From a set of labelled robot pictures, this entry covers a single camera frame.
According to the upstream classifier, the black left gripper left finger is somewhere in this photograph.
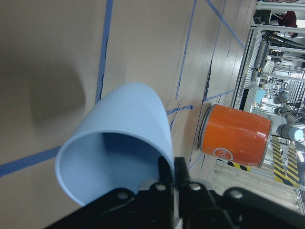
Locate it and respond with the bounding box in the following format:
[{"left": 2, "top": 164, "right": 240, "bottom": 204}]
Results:
[{"left": 48, "top": 156, "right": 173, "bottom": 229}]

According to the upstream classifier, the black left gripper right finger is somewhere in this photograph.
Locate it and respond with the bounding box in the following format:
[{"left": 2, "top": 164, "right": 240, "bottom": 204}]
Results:
[{"left": 174, "top": 157, "right": 305, "bottom": 229}]

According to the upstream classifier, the light blue plastic cup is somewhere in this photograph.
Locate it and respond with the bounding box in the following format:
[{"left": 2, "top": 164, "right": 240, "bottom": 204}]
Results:
[{"left": 55, "top": 83, "right": 174, "bottom": 206}]

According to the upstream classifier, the orange can with grey lid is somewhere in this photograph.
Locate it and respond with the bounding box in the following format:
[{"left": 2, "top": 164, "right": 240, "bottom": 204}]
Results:
[{"left": 198, "top": 104, "right": 272, "bottom": 167}]

